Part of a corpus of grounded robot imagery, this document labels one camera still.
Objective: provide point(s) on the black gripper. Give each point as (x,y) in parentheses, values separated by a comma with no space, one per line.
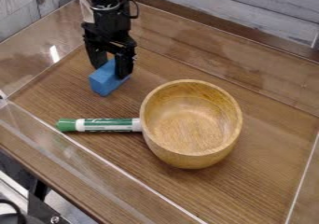
(107,35)

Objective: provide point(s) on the blue foam block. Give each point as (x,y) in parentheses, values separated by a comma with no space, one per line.
(103,79)

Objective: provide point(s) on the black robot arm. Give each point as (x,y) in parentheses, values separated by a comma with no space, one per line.
(107,34)

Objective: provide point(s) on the brown wooden bowl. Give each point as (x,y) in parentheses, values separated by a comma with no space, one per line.
(191,123)

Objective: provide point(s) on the green white marker pen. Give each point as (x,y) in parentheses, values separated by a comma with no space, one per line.
(99,125)

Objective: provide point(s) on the clear acrylic tray wall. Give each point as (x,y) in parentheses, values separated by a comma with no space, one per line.
(106,172)

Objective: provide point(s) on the black table leg bracket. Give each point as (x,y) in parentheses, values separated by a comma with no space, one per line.
(39,209)

